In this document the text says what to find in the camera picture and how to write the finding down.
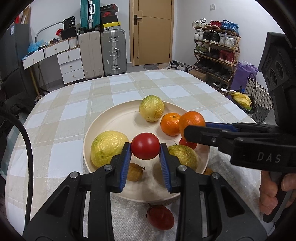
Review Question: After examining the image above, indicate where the right hand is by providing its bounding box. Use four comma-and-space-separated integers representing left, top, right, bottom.
259, 171, 296, 215

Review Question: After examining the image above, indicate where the black cable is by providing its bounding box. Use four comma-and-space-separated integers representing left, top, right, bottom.
0, 112, 34, 230

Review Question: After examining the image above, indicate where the black box on desk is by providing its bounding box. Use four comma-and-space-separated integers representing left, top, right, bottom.
61, 16, 76, 40

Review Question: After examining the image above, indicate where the cream round plate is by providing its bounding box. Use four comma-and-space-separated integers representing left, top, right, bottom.
82, 99, 211, 204

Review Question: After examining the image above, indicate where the stack of shoe boxes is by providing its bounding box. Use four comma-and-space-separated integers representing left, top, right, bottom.
100, 4, 121, 33

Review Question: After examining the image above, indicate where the bunch of yellow bananas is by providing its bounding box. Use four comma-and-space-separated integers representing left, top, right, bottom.
230, 92, 252, 110

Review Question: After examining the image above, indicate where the purple bag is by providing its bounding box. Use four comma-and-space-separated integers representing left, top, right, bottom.
230, 61, 258, 90

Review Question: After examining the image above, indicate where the small red tomato with stem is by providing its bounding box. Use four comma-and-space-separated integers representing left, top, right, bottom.
179, 138, 197, 150

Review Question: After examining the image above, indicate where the woven basket bag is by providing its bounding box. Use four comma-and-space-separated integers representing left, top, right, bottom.
245, 77, 273, 123

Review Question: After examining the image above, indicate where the beige suitcase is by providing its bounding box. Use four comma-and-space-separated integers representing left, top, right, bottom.
78, 31, 104, 80

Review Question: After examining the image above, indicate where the brown longan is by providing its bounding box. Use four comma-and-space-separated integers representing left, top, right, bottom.
203, 168, 214, 176
127, 163, 145, 182

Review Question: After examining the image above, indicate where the silver aluminium suitcase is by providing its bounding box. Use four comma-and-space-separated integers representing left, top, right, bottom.
100, 29, 127, 76

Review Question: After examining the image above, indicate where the teal suitcase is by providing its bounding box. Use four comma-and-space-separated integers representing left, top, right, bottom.
80, 0, 100, 31

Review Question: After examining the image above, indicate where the large yellow-green guava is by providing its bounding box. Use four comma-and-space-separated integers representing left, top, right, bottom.
139, 95, 165, 122

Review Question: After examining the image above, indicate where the white drawer desk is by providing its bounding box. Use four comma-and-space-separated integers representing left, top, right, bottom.
22, 37, 85, 85

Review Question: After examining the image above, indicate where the wrinkled yellow guava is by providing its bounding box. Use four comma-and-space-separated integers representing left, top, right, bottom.
168, 145, 199, 171

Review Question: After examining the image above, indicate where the blue plastic bag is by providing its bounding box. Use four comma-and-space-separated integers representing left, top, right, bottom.
28, 40, 44, 53

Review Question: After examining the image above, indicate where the dark grey refrigerator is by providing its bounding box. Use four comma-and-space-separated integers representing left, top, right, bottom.
1, 24, 37, 98

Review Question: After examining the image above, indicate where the wooden shoe rack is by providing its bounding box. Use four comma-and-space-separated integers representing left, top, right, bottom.
192, 18, 241, 89

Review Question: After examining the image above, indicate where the orange mandarin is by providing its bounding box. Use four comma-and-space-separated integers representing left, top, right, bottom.
160, 113, 181, 136
179, 111, 206, 141

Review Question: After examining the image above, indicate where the wooden door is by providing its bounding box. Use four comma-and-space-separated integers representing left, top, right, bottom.
129, 1, 174, 66

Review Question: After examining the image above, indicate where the oval red tomato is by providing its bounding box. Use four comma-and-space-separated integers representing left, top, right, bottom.
146, 204, 175, 230

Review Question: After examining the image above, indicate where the round red tomato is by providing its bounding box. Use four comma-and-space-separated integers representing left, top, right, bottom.
131, 133, 160, 160

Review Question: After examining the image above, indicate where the checked beige tablecloth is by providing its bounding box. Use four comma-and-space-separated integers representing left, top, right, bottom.
5, 70, 273, 240

